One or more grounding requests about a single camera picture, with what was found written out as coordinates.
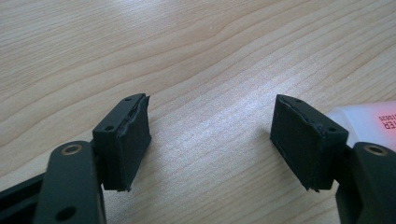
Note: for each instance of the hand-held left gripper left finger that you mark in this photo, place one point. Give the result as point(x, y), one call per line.
point(124, 146)

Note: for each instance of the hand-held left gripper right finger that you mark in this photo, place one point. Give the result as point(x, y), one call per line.
point(305, 146)

